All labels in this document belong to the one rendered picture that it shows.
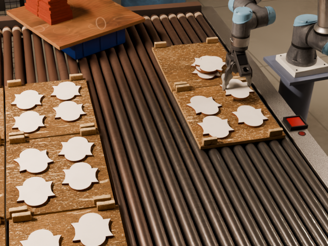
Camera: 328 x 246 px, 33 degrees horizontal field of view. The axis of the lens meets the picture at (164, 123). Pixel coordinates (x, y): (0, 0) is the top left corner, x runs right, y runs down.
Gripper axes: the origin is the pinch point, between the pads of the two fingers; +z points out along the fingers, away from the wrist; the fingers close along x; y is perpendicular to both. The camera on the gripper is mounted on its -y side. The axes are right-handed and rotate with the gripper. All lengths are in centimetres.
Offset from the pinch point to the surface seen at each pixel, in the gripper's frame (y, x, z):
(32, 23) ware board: 68, 81, -8
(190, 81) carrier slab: 16.0, 15.8, 3.5
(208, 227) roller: -70, 35, 6
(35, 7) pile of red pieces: 76, 79, -12
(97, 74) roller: 33, 55, 5
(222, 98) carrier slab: -0.9, 6.3, 3.6
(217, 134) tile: -26.3, 17.3, 2.7
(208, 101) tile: -3.0, 13.4, 2.5
